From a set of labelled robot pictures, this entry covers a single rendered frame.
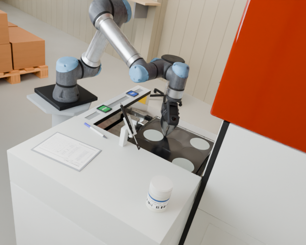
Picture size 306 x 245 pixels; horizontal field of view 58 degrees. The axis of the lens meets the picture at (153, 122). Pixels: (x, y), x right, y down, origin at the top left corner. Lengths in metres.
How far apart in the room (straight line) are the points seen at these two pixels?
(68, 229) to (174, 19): 3.58
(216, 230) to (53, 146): 0.72
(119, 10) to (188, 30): 2.75
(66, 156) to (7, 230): 1.13
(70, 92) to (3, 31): 2.10
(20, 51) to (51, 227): 2.92
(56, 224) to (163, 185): 0.46
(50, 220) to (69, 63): 0.83
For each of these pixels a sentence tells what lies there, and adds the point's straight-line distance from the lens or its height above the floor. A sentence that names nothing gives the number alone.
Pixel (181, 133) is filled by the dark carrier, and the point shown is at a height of 0.90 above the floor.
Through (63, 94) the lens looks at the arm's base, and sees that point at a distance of 1.66.
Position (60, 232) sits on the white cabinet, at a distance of 1.13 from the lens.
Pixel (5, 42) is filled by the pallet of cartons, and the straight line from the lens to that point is 3.68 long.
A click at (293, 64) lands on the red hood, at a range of 0.86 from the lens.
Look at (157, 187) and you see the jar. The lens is 0.84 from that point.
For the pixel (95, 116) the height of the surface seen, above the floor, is 0.96.
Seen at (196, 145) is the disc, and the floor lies 0.90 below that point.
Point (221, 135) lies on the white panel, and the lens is 0.96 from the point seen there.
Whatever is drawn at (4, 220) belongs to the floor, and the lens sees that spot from 2.16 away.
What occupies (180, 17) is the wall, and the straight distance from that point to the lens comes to 4.19.
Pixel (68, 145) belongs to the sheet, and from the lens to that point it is 1.11.
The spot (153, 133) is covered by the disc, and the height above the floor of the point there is 0.90.
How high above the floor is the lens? 1.63
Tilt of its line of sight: 30 degrees down
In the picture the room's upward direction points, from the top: 12 degrees clockwise
